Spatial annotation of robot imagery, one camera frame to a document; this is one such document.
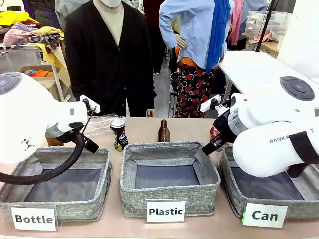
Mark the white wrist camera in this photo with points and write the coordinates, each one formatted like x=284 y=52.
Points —
x=93 y=105
x=207 y=104

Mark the grey fabric basket labelled Plastic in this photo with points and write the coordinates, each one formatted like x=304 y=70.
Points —
x=129 y=199

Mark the cardboard box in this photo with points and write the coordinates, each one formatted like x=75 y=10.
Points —
x=49 y=82

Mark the large clear plastic bottle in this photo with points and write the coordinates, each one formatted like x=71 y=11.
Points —
x=102 y=124

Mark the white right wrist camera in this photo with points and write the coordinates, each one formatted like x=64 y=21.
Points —
x=207 y=104

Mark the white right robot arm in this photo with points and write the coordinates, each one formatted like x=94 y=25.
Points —
x=274 y=124

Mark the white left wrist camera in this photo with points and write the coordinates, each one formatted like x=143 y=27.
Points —
x=93 y=105

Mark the white Plastic label card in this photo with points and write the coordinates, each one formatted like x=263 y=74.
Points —
x=165 y=211

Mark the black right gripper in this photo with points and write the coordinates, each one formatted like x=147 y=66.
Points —
x=224 y=127

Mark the clear plastic storage boxes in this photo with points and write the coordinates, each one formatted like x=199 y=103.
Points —
x=266 y=22

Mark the white side table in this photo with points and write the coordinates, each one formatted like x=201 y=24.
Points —
x=251 y=72

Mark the person's left hand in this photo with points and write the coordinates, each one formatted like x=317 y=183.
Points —
x=151 y=113

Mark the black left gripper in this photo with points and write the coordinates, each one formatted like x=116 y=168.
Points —
x=72 y=137

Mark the wooden desk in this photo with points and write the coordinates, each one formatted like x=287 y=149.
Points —
x=270 y=46

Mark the person in black cardigan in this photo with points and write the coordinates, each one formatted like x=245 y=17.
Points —
x=99 y=62

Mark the white Bottle label card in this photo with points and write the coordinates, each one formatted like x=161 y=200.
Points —
x=33 y=218

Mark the figure in dark red clothes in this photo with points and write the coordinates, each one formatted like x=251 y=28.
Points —
x=155 y=37

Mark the grey fabric basket labelled Bottle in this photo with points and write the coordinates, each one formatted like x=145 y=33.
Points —
x=74 y=211

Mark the blue scarf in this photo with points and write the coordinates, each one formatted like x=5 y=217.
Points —
x=218 y=32

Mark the pile of mixed clothes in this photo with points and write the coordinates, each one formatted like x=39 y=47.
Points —
x=22 y=32

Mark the black stand pole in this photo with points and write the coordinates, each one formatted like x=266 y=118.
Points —
x=266 y=25

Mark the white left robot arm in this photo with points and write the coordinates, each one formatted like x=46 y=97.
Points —
x=25 y=112

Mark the grey fabric basket labelled Can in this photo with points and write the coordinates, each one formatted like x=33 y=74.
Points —
x=229 y=189

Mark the crushed blue soda can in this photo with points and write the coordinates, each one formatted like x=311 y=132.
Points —
x=119 y=134

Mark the yellow cloth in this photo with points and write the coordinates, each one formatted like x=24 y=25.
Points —
x=58 y=62

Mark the black floral skirt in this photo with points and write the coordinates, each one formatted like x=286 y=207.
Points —
x=194 y=92

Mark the white Can label card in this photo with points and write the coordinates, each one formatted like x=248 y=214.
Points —
x=264 y=215

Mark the orange cloth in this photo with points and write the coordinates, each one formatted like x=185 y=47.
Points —
x=38 y=73

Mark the mannequin in blue shirt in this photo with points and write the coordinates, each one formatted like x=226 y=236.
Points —
x=192 y=30

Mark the pink cloth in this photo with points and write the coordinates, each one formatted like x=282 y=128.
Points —
x=263 y=36

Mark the pink hanging garment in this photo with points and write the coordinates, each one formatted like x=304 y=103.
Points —
x=236 y=22

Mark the crushed red soda can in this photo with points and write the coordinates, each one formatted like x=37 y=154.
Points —
x=214 y=132

